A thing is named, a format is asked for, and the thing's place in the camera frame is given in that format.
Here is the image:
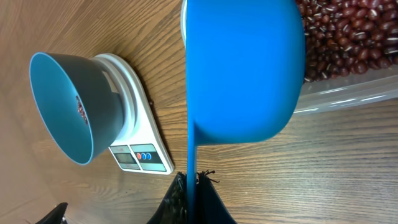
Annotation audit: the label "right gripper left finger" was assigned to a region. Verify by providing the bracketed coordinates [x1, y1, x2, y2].
[147, 172, 187, 224]

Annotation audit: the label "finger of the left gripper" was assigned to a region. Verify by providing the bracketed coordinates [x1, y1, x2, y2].
[36, 202, 68, 224]

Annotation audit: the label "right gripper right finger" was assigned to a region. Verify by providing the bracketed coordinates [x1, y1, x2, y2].
[195, 170, 237, 224]

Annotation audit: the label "blue plastic measuring scoop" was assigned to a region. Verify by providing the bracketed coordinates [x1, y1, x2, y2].
[183, 0, 305, 223]

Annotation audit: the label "white digital kitchen scale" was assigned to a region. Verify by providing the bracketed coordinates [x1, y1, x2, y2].
[92, 53, 174, 175]

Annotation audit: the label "red beans in bowl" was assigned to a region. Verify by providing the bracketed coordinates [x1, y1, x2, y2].
[75, 96, 88, 125]

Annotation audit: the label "teal round bowl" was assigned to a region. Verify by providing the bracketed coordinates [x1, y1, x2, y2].
[29, 52, 124, 165]

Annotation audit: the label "clear plastic food container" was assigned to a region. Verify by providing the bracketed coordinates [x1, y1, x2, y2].
[180, 0, 398, 116]

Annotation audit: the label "red adzuki beans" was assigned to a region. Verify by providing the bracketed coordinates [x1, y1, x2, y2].
[296, 0, 397, 83]

